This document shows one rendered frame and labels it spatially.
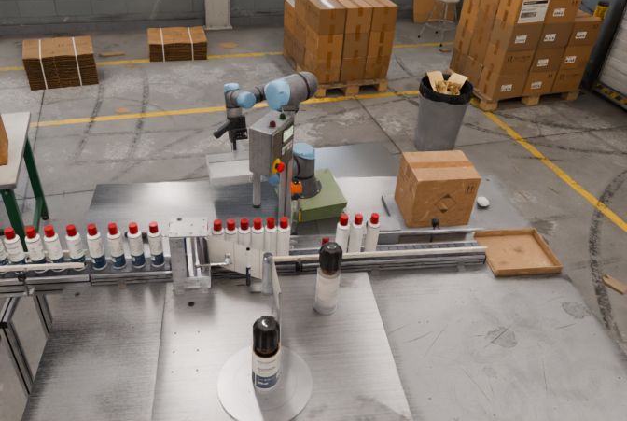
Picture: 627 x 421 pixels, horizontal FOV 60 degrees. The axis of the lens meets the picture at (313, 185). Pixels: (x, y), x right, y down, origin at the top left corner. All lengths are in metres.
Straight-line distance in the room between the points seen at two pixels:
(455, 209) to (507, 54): 3.23
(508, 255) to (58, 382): 1.87
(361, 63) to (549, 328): 3.89
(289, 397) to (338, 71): 4.20
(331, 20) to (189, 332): 3.90
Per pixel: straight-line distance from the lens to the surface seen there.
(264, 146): 1.97
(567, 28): 6.00
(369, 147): 3.18
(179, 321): 2.07
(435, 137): 4.74
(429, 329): 2.18
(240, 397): 1.85
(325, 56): 5.50
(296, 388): 1.87
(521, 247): 2.68
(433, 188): 2.47
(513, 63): 5.74
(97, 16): 7.41
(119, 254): 2.26
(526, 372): 2.18
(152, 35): 6.62
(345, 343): 2.00
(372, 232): 2.25
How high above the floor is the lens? 2.43
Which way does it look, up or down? 35 degrees down
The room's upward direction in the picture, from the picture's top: 4 degrees clockwise
